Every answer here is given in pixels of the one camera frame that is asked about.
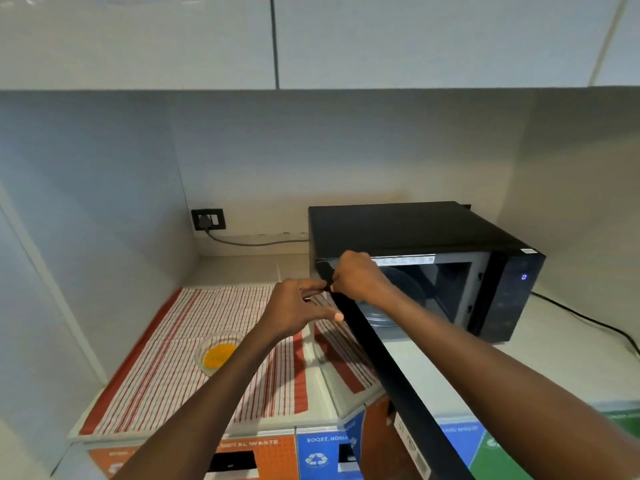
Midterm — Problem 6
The red striped white cloth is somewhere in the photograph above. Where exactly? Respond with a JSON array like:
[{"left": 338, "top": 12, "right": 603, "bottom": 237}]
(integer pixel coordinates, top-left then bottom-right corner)
[{"left": 79, "top": 283, "right": 321, "bottom": 438}]

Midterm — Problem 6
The grey power cable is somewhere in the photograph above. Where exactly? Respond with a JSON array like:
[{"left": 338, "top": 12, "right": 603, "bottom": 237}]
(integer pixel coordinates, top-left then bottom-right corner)
[{"left": 204, "top": 228, "right": 310, "bottom": 247}]

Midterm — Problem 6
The black microwave oven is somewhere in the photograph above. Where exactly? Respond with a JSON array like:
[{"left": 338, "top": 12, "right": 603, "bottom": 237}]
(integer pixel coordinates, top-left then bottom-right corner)
[{"left": 308, "top": 201, "right": 546, "bottom": 344}]

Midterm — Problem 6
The person's right forearm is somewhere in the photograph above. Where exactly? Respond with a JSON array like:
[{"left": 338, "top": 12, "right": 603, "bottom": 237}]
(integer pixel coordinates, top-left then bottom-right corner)
[{"left": 372, "top": 290, "right": 640, "bottom": 480}]

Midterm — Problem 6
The orange waste bin label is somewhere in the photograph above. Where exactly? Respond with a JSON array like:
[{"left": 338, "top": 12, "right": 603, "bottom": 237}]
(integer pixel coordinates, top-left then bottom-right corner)
[{"left": 87, "top": 434, "right": 300, "bottom": 480}]

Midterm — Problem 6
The person's left hand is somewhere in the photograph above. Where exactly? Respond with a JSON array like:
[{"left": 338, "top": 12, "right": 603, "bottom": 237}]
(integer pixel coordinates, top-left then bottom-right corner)
[{"left": 252, "top": 278, "right": 346, "bottom": 346}]

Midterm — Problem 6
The black wall socket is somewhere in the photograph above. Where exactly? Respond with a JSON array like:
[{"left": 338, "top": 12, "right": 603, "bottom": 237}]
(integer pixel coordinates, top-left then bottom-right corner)
[{"left": 191, "top": 208, "right": 227, "bottom": 232}]

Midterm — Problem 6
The glass microwave turntable plate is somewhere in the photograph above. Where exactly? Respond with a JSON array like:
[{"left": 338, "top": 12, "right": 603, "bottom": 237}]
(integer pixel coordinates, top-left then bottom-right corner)
[{"left": 356, "top": 267, "right": 429, "bottom": 326}]

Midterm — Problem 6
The green waste bin label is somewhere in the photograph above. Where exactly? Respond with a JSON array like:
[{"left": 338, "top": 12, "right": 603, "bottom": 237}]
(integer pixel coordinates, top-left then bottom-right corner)
[{"left": 469, "top": 411, "right": 640, "bottom": 480}]

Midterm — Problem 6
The person's right hand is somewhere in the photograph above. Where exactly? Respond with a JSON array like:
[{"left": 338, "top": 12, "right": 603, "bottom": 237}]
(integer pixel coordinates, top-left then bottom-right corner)
[{"left": 327, "top": 251, "right": 398, "bottom": 309}]

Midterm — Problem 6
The person's left forearm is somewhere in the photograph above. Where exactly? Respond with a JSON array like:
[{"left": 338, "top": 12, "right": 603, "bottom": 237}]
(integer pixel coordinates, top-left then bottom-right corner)
[{"left": 111, "top": 322, "right": 297, "bottom": 480}]

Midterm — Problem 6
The blue recycling bin label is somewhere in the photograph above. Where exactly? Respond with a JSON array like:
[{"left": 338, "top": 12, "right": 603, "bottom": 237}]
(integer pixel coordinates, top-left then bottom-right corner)
[{"left": 295, "top": 427, "right": 364, "bottom": 480}]

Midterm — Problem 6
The black glass microwave door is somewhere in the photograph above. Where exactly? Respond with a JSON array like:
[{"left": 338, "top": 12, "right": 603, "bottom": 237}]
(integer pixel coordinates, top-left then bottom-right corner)
[{"left": 302, "top": 259, "right": 477, "bottom": 480}]

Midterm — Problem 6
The yellow beaten egg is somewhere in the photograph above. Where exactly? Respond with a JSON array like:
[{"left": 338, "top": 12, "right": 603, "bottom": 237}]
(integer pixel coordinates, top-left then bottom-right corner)
[{"left": 205, "top": 343, "right": 239, "bottom": 370}]

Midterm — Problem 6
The white door sticker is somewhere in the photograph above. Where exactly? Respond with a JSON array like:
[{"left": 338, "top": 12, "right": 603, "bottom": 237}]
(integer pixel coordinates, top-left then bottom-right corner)
[{"left": 393, "top": 412, "right": 432, "bottom": 480}]

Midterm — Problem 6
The small clear glass bowl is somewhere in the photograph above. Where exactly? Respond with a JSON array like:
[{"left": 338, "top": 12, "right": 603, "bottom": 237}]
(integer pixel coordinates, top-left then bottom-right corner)
[{"left": 194, "top": 331, "right": 247, "bottom": 378}]

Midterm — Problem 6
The blue waste bin label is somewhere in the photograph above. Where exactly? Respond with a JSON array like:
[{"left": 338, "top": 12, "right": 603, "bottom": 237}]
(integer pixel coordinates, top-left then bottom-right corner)
[{"left": 437, "top": 420, "right": 487, "bottom": 469}]

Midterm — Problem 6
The black power cable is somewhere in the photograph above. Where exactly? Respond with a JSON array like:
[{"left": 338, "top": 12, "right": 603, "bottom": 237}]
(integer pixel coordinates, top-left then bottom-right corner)
[{"left": 530, "top": 292, "right": 640, "bottom": 356}]

